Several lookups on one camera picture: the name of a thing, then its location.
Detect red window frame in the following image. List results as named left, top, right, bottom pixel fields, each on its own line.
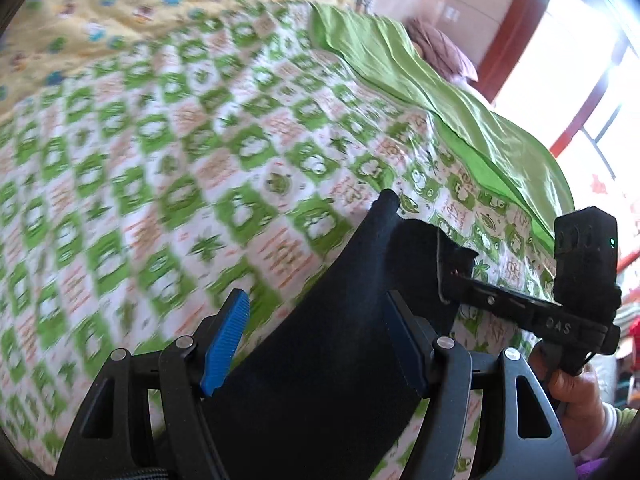
left=477, top=0, right=640, bottom=281

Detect dark navy pants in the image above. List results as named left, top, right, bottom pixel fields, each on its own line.
left=152, top=189, right=476, bottom=480

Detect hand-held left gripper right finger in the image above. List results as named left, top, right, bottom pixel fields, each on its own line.
left=384, top=290, right=576, bottom=480

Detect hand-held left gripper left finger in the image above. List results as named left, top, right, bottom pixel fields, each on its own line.
left=56, top=289, right=250, bottom=480

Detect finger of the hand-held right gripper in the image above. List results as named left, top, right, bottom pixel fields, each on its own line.
left=436, top=246, right=556, bottom=331

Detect person's right forearm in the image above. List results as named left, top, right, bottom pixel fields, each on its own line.
left=572, top=402, right=640, bottom=480

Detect green patterned bed sheet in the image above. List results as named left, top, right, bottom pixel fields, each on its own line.
left=0, top=2, right=568, bottom=480

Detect purple pillow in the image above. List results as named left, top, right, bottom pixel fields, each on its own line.
left=405, top=17, right=479, bottom=83

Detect person's right hand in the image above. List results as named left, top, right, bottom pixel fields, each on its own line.
left=528, top=342, right=608, bottom=433

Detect yellow printed quilt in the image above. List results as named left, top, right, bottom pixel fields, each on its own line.
left=0, top=0, right=378, bottom=126

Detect plain green blanket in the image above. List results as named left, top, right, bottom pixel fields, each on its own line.
left=310, top=4, right=576, bottom=251

